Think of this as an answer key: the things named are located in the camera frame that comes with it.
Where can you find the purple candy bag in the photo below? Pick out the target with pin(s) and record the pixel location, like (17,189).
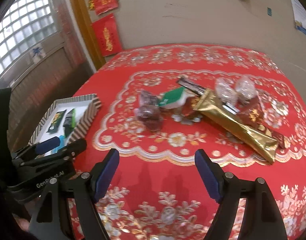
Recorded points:
(148,111)

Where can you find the brown metal gate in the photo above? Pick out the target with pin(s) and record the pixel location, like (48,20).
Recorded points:
(35,86)

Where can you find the wooden door frame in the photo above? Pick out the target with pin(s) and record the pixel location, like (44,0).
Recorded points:
(87,34)

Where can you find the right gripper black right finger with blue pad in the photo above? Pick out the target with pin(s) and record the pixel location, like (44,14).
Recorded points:
(261,219)

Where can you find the dark green snack packet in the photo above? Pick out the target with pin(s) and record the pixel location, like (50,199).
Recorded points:
(55,123)

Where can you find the green white small box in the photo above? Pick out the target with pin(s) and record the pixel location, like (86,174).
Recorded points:
(174,98)

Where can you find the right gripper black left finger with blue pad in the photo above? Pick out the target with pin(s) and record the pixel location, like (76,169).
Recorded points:
(51,218)

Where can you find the black green snack packet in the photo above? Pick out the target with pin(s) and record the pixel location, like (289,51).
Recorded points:
(69,122)

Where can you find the gold foil snack bag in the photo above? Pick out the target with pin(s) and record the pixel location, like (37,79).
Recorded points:
(210,106)

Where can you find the red floral tablecloth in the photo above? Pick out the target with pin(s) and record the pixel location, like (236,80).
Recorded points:
(157,193)

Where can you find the dark brown chocolate bar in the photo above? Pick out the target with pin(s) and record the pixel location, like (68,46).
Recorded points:
(191,86)

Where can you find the clear bag of candies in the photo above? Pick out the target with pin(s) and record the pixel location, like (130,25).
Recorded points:
(225,92)

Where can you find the lower red paper poster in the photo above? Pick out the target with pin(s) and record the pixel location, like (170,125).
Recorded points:
(107,36)

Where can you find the red foil snack packet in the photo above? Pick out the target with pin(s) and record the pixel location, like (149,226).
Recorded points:
(252,114)

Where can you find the glass block window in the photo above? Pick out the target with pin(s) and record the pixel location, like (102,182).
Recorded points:
(25,24)

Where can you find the red gold candy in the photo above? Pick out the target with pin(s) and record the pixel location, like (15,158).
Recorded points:
(187,110)

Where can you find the striped white snack tray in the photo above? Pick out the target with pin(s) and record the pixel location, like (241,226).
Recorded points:
(87,107)

